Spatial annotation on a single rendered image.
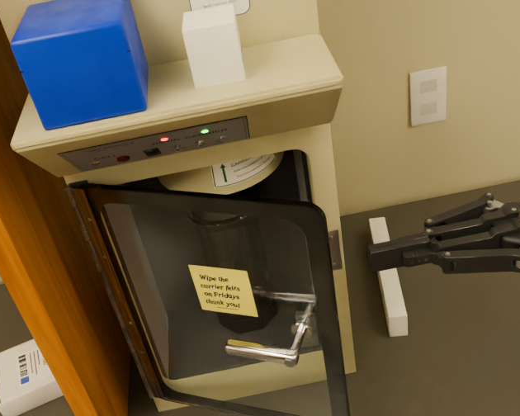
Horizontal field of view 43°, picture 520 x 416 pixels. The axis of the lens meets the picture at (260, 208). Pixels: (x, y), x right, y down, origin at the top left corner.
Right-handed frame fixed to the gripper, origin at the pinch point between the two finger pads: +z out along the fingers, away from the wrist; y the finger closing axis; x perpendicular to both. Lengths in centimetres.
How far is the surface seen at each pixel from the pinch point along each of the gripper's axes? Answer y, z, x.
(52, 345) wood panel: -2.1, 42.9, 5.5
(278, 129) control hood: -7.0, 11.0, -15.2
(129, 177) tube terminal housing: -11.0, 29.3, -10.5
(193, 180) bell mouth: -13.8, 22.2, -6.5
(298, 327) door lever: 1.9, 13.0, 6.6
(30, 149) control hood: 0.4, 35.0, -22.4
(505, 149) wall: -55, -38, 27
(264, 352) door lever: 4.7, 17.5, 6.7
